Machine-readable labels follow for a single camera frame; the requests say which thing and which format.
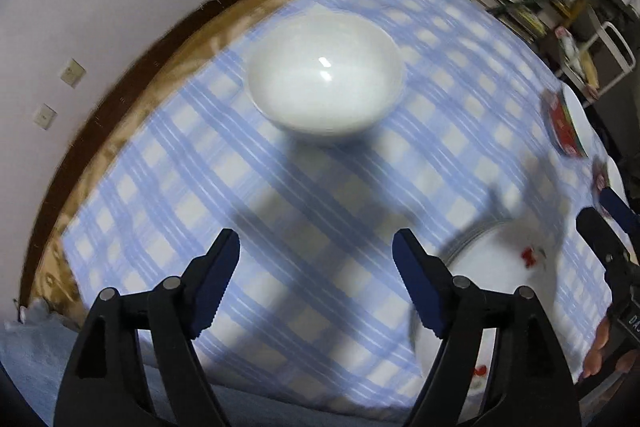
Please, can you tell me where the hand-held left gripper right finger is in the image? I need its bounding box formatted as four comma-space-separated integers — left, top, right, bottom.
392, 229, 583, 427

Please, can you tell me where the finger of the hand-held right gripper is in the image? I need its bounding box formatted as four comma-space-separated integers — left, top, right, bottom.
575, 208, 632, 268
600, 187, 640, 253

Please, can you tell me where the blue checked tablecloth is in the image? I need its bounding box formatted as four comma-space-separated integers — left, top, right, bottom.
60, 0, 626, 413

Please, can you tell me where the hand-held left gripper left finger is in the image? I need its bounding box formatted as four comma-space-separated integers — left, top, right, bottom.
55, 229, 241, 427

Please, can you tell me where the large red patterned bowl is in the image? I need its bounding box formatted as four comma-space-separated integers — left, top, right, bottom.
542, 84, 593, 158

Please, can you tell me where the white trolley cart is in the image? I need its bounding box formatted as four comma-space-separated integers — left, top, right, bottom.
552, 21, 637, 108

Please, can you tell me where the small red patterned bowl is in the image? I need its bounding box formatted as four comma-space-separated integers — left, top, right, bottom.
592, 157, 626, 208

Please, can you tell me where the light blue bed sheet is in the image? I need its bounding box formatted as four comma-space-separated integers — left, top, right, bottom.
0, 302, 416, 427

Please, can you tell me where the plain white bowl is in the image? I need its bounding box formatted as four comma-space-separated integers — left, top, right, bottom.
247, 14, 403, 142

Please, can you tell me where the person's right hand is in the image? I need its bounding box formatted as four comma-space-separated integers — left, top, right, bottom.
582, 318, 637, 380

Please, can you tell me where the white packet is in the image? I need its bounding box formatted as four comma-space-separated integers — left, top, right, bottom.
557, 27, 586, 75

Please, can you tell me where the yellow packet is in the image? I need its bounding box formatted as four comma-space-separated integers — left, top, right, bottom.
580, 52, 601, 88

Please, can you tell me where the white wall socket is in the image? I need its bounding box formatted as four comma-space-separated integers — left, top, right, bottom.
60, 58, 86, 88
34, 104, 57, 130

